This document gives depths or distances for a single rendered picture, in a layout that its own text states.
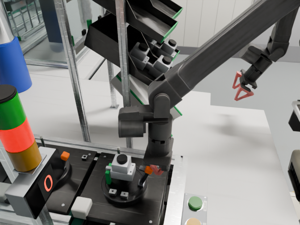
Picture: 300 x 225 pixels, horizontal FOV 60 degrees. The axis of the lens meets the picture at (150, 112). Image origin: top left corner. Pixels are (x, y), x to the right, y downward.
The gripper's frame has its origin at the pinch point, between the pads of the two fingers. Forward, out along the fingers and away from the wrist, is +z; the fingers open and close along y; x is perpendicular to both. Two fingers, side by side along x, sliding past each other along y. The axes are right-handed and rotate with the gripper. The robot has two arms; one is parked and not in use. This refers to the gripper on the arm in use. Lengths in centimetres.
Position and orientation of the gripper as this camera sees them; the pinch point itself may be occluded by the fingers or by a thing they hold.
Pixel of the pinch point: (158, 172)
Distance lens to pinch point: 74.3
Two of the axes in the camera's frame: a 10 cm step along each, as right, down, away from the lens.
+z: -0.1, 8.0, 6.0
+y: -2.0, 5.9, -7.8
